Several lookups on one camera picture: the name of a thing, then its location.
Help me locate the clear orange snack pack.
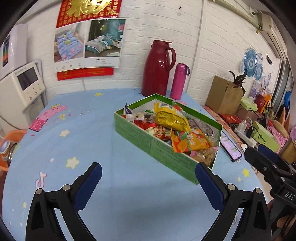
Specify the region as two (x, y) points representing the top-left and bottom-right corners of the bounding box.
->
(191, 147), (218, 167)

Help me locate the orange green snack packet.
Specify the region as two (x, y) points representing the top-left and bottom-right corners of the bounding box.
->
(171, 128), (214, 153)

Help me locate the white red text snack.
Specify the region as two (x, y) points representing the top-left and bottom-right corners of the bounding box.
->
(145, 126), (171, 141)

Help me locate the yellow crinkled snack bag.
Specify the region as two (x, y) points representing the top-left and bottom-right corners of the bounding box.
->
(154, 102), (191, 132)

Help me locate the person's right hand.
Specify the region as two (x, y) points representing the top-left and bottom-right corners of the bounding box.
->
(267, 199), (295, 228)

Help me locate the white power strip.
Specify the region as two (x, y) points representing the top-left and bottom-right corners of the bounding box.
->
(234, 117), (256, 148)

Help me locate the smartphone with pink screen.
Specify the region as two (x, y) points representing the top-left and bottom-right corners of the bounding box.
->
(220, 132), (242, 162)

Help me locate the plaid cloth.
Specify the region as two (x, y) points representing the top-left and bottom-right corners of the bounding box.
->
(203, 106), (243, 147)

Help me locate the brown cardboard box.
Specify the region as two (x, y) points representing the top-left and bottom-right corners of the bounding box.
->
(205, 76), (243, 115)

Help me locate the dark potted plant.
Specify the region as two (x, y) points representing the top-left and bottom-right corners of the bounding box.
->
(229, 70), (247, 96)

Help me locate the clear bag brown label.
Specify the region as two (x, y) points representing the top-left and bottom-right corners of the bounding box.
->
(188, 118), (213, 137)

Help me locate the blue paper fan decoration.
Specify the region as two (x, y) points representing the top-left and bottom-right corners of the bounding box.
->
(239, 48), (263, 81)

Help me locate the pink thermos bottle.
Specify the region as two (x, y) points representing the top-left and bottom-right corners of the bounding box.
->
(170, 63), (190, 100)

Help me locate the green cardboard box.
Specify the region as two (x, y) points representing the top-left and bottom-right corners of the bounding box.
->
(114, 94), (223, 185)

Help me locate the white air conditioner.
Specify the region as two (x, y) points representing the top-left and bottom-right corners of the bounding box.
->
(252, 10), (287, 60)

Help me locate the white water dispenser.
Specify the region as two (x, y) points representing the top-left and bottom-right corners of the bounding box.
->
(1, 62), (46, 133)

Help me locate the dark red thermos jug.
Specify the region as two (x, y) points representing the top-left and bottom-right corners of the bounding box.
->
(142, 40), (176, 96)

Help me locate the white wall water purifier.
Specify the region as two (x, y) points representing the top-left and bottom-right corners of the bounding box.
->
(1, 24), (28, 79)

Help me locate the bedding wall calendar poster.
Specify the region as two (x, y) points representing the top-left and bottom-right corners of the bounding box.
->
(53, 1), (126, 81)

